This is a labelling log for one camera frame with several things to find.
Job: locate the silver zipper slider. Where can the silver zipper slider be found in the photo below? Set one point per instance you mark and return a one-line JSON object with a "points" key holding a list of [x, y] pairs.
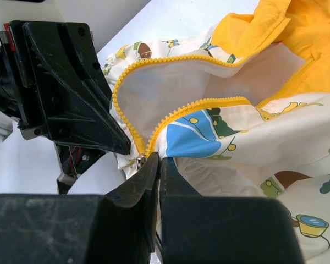
{"points": [[140, 161]]}

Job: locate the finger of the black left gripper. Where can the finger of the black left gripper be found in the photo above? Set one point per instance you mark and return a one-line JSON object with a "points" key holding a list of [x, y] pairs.
{"points": [[72, 91]]}

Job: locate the cream printed kids jacket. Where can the cream printed kids jacket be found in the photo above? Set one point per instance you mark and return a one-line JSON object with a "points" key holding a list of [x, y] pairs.
{"points": [[243, 109]]}

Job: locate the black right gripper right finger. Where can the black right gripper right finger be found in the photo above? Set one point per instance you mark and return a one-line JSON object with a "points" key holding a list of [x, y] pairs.
{"points": [[209, 229]]}

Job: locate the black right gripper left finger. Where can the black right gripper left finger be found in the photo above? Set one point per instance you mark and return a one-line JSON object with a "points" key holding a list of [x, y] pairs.
{"points": [[118, 227]]}

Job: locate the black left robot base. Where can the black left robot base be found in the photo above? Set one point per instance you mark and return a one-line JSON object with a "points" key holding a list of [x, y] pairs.
{"points": [[73, 162]]}

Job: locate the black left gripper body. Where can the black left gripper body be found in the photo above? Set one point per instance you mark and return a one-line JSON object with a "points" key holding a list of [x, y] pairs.
{"points": [[18, 92]]}

